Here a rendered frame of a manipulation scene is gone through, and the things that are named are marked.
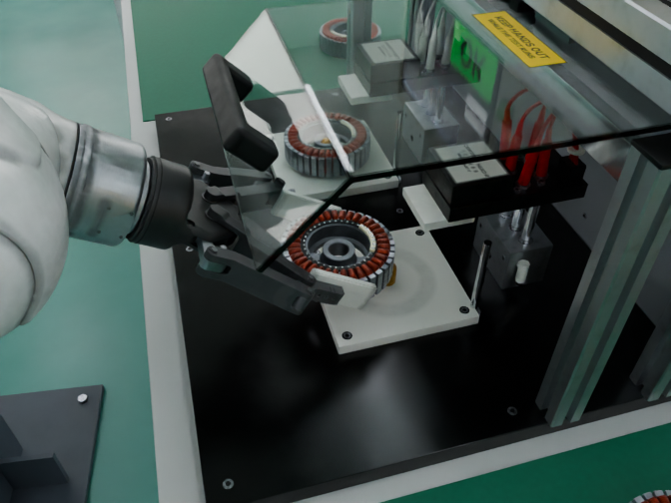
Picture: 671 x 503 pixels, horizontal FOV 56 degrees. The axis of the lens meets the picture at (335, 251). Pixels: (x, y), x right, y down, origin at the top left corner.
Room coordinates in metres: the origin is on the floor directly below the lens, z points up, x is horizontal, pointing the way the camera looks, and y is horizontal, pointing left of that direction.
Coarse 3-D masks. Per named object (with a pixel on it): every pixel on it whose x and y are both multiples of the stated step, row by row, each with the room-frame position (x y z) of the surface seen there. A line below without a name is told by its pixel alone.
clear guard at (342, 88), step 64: (384, 0) 0.53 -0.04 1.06; (448, 0) 0.53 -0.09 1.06; (512, 0) 0.53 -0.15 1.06; (256, 64) 0.45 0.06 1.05; (320, 64) 0.41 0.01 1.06; (384, 64) 0.41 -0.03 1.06; (448, 64) 0.41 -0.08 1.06; (512, 64) 0.41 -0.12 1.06; (576, 64) 0.41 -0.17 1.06; (256, 128) 0.38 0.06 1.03; (320, 128) 0.33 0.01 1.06; (384, 128) 0.33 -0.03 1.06; (448, 128) 0.33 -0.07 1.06; (512, 128) 0.33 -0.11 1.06; (576, 128) 0.33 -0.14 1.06; (640, 128) 0.33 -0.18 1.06; (256, 192) 0.32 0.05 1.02; (320, 192) 0.28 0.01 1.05; (256, 256) 0.27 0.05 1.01
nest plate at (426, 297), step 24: (408, 240) 0.54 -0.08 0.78; (432, 240) 0.54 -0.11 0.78; (408, 264) 0.50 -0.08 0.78; (432, 264) 0.50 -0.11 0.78; (384, 288) 0.47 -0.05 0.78; (408, 288) 0.47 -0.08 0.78; (432, 288) 0.47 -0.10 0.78; (456, 288) 0.47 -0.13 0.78; (336, 312) 0.43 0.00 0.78; (360, 312) 0.43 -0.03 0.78; (384, 312) 0.43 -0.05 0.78; (408, 312) 0.43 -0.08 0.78; (432, 312) 0.43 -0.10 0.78; (456, 312) 0.43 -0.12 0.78; (336, 336) 0.40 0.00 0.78; (360, 336) 0.40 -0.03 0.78; (384, 336) 0.40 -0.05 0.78; (408, 336) 0.41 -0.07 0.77
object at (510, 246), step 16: (480, 224) 0.54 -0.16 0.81; (496, 224) 0.52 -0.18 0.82; (480, 240) 0.53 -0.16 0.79; (496, 240) 0.50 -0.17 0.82; (512, 240) 0.50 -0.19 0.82; (544, 240) 0.50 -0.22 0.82; (496, 256) 0.50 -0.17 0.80; (512, 256) 0.48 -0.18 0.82; (528, 256) 0.48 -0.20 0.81; (544, 256) 0.49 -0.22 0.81; (496, 272) 0.49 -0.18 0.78; (512, 272) 0.48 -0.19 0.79; (528, 272) 0.48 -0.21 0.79; (544, 272) 0.49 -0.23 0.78
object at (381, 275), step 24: (336, 216) 0.50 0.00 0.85; (360, 216) 0.51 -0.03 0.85; (312, 240) 0.48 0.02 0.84; (336, 240) 0.48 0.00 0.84; (360, 240) 0.48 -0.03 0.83; (384, 240) 0.47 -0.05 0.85; (312, 264) 0.43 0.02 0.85; (336, 264) 0.45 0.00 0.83; (360, 264) 0.43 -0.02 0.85; (384, 264) 0.44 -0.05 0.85
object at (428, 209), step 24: (456, 168) 0.49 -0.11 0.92; (480, 168) 0.49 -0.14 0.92; (504, 168) 0.49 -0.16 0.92; (552, 168) 0.52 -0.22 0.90; (408, 192) 0.51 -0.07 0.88; (432, 192) 0.50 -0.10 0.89; (456, 192) 0.46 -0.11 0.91; (480, 192) 0.47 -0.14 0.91; (504, 192) 0.47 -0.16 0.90; (528, 192) 0.48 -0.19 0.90; (552, 192) 0.49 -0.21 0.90; (576, 192) 0.49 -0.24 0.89; (432, 216) 0.47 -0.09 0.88; (456, 216) 0.46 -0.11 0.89; (480, 216) 0.47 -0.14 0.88; (528, 216) 0.49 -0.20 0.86; (528, 240) 0.49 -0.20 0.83
